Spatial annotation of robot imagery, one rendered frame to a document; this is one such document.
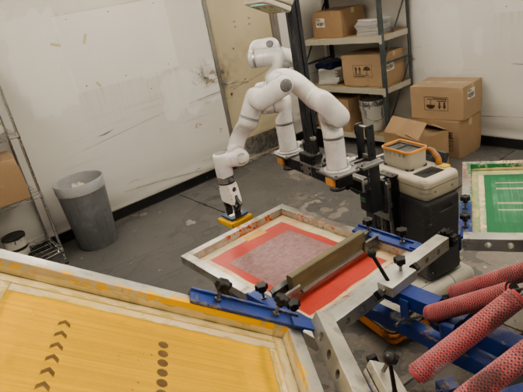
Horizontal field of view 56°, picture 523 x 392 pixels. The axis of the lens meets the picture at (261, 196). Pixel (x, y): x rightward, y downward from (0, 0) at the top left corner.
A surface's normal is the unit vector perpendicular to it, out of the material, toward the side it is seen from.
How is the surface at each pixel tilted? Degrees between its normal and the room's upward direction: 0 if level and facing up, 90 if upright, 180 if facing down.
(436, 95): 89
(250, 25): 90
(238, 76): 90
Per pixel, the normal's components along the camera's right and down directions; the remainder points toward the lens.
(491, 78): -0.76, 0.37
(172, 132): 0.62, 0.20
